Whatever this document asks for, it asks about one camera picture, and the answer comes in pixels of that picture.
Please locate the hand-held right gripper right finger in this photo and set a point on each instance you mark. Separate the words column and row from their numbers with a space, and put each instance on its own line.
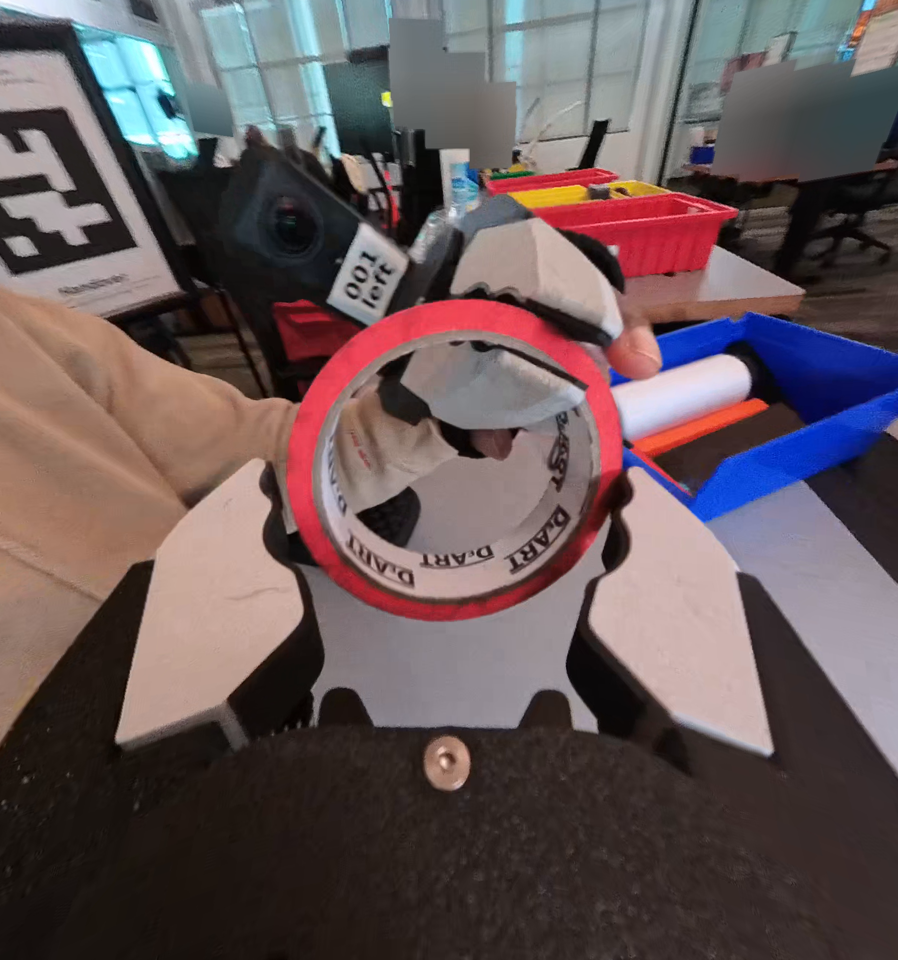
column 681, row 637

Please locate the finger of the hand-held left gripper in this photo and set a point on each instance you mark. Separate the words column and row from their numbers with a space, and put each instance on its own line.
column 494, row 390
column 546, row 270

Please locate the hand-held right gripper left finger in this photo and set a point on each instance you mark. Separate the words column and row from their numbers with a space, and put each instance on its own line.
column 209, row 615

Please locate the red tape roll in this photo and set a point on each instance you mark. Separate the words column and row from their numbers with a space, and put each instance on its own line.
column 321, row 420

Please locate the blue plastic bin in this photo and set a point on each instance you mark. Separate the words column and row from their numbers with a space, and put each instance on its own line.
column 831, row 442

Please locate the person's left forearm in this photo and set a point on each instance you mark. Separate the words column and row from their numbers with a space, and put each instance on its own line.
column 81, row 465

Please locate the person's left hand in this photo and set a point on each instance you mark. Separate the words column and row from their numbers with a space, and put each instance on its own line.
column 636, row 349

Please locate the red plastic bin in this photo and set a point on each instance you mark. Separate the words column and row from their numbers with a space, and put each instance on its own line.
column 643, row 236
column 546, row 180

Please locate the red backpack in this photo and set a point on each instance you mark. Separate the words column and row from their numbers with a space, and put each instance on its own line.
column 306, row 337

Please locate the clear water bottle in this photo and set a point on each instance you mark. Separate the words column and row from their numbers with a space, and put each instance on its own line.
column 460, row 187

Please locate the black monitor screen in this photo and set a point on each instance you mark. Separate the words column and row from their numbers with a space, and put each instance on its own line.
column 355, row 105

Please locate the white cylindrical roll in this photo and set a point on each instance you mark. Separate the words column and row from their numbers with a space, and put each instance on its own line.
column 681, row 394

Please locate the orange stick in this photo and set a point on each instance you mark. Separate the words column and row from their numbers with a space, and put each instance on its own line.
column 703, row 427

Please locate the printed tag poster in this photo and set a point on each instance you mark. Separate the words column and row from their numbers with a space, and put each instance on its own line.
column 44, row 187

